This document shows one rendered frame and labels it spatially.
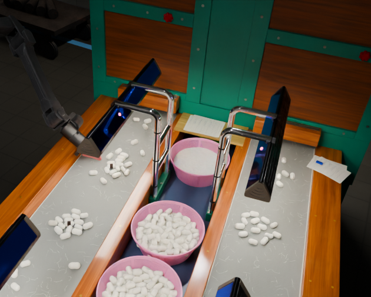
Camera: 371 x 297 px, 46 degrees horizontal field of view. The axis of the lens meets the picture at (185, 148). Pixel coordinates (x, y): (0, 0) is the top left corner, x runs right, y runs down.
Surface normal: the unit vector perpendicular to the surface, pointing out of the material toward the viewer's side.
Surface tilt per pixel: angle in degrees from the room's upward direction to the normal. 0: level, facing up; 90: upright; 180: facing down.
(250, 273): 0
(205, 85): 90
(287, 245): 0
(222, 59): 90
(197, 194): 0
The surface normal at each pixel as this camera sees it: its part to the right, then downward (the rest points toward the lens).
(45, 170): 0.08, -0.79
